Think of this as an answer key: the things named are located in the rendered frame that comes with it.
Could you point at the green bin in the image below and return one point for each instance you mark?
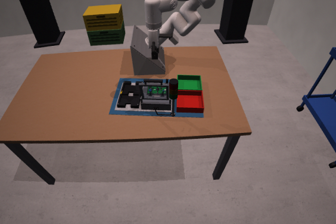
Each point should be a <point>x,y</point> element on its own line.
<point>189,82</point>

